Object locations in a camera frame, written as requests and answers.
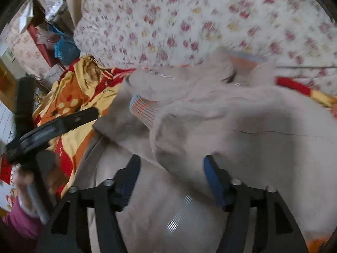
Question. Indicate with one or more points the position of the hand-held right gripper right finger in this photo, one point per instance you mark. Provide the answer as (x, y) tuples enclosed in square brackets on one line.
[(213, 180)]

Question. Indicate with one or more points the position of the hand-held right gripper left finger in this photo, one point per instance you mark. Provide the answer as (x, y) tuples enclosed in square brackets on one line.
[(129, 180)]

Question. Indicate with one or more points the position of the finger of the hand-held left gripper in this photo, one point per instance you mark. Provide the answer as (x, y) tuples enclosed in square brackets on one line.
[(79, 117), (25, 102)]

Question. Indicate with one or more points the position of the beige jacket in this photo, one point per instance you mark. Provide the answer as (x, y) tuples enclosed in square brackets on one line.
[(237, 123)]

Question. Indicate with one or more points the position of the person's left hand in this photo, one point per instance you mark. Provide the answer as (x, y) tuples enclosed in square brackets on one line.
[(25, 183)]

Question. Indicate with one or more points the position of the orange yellow printed blanket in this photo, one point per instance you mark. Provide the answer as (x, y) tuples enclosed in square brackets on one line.
[(79, 84)]

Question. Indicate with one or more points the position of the red box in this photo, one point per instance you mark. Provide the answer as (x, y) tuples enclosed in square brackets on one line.
[(39, 44)]

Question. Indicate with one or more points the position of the silver foil bag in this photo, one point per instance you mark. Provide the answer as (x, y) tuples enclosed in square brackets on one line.
[(54, 8)]

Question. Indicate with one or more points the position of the floral quilt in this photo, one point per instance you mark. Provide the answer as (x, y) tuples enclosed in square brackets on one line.
[(184, 18)]

